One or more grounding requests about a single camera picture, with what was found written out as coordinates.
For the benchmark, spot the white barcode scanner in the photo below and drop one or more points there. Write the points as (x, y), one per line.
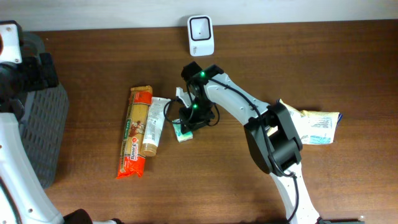
(200, 35)

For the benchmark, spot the green Kleenex tissue pack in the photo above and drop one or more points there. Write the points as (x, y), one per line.
(178, 132)

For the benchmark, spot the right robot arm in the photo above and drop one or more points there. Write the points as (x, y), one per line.
(273, 141)

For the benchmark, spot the dark grey plastic basket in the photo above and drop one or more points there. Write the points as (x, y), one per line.
(45, 110)

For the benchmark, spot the orange spaghetti packet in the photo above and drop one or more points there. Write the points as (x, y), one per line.
(132, 160)

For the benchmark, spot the white conditioner tube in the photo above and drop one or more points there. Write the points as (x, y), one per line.
(154, 126)

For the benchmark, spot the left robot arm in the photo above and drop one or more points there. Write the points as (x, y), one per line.
(23, 199)

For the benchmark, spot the yellow wiper sheet pack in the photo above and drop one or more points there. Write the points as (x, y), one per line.
(314, 127)

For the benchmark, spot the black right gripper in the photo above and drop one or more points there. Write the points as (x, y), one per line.
(193, 121)

